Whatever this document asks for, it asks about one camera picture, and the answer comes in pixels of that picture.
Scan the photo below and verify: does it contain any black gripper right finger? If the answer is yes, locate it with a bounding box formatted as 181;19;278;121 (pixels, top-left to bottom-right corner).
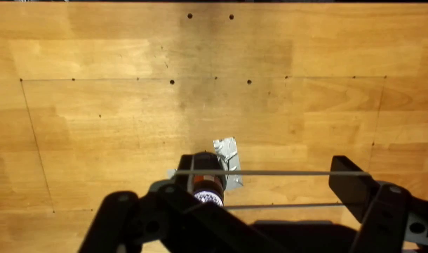
327;155;428;253

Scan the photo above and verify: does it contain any large grey duct tape strip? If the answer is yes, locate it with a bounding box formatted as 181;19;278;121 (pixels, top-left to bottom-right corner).
212;137;245;192

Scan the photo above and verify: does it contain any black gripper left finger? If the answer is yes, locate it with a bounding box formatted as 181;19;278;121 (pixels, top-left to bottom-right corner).
77;154;290;253

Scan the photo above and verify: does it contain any black cylindrical bottle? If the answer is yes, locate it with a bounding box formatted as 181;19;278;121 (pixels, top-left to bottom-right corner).
192;151;227;208

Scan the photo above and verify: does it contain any thin grey rubber band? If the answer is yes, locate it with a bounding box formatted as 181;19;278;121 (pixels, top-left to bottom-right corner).
169;169;373;211

